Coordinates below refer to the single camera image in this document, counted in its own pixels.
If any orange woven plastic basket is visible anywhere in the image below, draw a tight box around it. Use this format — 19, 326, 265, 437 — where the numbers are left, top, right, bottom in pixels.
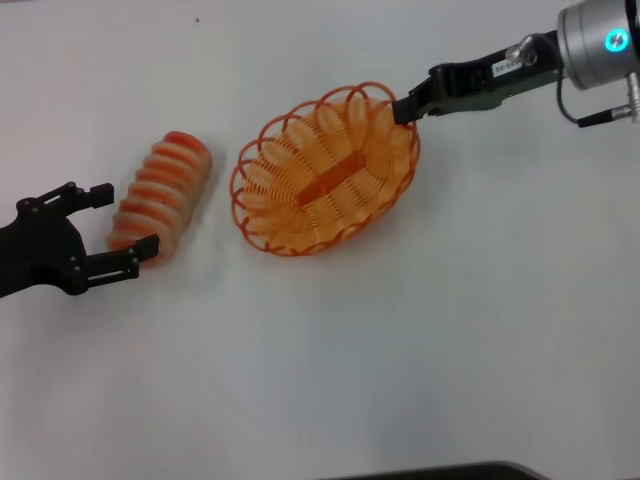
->
230, 79, 422, 259

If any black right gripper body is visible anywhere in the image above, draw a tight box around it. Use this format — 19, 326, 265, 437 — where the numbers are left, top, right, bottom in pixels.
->
429, 30, 566, 114

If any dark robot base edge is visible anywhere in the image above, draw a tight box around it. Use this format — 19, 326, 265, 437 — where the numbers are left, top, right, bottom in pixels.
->
324, 460, 549, 480

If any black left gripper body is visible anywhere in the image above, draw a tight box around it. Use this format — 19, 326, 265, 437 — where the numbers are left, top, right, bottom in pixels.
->
0, 199, 89, 300

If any striped orange bread loaf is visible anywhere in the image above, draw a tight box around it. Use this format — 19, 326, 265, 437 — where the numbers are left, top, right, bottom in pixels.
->
105, 130, 214, 269

